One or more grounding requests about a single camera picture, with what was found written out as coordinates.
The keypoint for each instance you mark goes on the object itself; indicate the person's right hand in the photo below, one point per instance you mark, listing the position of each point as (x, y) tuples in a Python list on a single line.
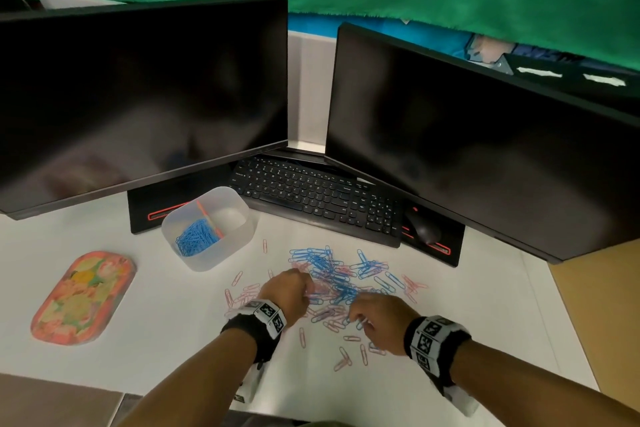
[(387, 321)]

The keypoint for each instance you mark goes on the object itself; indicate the person's left hand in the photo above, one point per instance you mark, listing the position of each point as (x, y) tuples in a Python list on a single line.
[(287, 294)]

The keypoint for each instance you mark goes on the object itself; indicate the pile of blue pink paperclips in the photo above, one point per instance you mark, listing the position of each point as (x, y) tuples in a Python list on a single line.
[(330, 266)]

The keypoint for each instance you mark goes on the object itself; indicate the translucent plastic divided container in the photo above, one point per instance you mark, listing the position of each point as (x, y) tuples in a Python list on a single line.
[(235, 241)]

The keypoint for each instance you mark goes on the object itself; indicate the heap of sorted blue paperclips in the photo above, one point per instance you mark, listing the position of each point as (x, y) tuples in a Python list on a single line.
[(196, 239)]

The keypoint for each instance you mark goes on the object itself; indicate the person's left forearm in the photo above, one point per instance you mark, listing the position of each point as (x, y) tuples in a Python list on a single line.
[(195, 386)]

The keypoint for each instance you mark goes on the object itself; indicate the person's right forearm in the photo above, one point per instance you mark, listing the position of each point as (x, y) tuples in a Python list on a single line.
[(540, 386)]

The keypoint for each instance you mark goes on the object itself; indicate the left wristband with marker tags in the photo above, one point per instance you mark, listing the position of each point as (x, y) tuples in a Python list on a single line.
[(257, 331)]

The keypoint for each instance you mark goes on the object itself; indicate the wristband with marker tags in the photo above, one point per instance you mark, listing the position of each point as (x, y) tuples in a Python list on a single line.
[(257, 331), (437, 346)]

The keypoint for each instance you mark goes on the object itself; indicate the right wristband with marker tags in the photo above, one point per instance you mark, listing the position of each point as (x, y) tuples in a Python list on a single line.
[(437, 346)]

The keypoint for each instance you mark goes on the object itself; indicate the black computer mouse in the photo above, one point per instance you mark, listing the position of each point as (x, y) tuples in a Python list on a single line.
[(424, 227)]

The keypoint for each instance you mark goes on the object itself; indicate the black keyboard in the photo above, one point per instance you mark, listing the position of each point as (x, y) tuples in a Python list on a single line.
[(310, 194)]

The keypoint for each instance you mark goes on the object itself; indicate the black red-trimmed desk mat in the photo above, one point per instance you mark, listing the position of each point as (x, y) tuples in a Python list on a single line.
[(150, 199)]

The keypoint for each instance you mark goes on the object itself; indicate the black computer monitor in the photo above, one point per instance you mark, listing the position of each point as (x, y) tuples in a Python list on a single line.
[(130, 106), (480, 146)]

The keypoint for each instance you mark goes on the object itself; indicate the floral orange tin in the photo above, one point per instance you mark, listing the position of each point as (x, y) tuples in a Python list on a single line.
[(82, 299)]

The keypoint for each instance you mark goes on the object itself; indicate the blue partition panel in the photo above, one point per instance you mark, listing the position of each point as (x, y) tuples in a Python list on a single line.
[(370, 29)]

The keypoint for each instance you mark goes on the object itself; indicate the black equipment white labels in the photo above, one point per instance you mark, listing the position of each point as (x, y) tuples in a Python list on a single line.
[(575, 86)]

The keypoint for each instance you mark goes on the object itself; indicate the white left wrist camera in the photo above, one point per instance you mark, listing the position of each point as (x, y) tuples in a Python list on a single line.
[(250, 384)]

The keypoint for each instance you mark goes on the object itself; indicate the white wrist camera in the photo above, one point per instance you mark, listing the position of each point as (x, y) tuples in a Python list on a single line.
[(465, 401), (250, 384)]

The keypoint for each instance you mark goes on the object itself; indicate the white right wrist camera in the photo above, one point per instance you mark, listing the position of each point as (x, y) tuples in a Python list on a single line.
[(465, 401)]

